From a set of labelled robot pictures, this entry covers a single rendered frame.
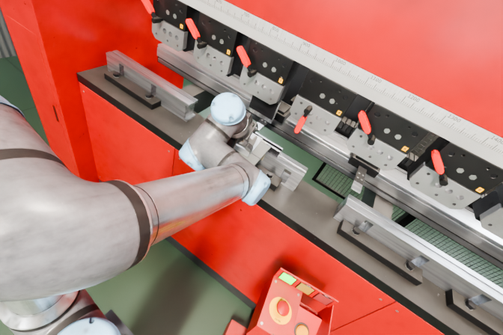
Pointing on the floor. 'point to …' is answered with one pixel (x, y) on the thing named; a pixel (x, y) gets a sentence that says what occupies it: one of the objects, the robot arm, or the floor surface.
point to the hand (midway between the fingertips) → (241, 146)
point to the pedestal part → (234, 329)
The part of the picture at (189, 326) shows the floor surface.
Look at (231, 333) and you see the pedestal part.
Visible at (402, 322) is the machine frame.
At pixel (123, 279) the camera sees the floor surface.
